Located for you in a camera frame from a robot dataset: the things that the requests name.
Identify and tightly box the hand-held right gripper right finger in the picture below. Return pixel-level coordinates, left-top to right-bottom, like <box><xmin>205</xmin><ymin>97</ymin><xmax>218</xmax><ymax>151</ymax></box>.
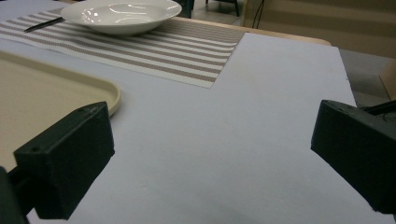
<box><xmin>310</xmin><ymin>99</ymin><xmax>396</xmax><ymax>215</ymax></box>

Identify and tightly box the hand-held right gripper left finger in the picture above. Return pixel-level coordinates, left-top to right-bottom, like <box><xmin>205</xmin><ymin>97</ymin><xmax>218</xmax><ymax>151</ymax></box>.
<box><xmin>13</xmin><ymin>101</ymin><xmax>116</xmax><ymax>220</ymax></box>

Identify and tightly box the beige plastic tray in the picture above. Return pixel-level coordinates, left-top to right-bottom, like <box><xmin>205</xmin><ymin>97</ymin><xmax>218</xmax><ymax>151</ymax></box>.
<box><xmin>0</xmin><ymin>50</ymin><xmax>122</xmax><ymax>173</ymax></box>

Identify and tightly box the black knife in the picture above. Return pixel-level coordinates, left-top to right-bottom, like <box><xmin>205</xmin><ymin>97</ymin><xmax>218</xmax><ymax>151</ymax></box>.
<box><xmin>23</xmin><ymin>16</ymin><xmax>66</xmax><ymax>34</ymax></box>

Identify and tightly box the striped placemat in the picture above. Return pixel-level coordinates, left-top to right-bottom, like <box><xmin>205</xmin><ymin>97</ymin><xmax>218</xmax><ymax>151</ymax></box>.
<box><xmin>0</xmin><ymin>7</ymin><xmax>247</xmax><ymax>90</ymax></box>

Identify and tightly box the white deep plate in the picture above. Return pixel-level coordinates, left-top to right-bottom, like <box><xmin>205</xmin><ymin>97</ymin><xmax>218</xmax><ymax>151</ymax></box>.
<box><xmin>60</xmin><ymin>0</ymin><xmax>183</xmax><ymax>36</ymax></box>

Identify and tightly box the dark chair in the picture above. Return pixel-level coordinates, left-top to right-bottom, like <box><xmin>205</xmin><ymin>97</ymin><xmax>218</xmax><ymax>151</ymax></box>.
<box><xmin>177</xmin><ymin>0</ymin><xmax>241</xmax><ymax>19</ymax></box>

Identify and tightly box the black cable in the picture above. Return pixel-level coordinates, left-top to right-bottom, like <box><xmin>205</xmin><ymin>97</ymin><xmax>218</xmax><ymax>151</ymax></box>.
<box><xmin>251</xmin><ymin>0</ymin><xmax>265</xmax><ymax>30</ymax></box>

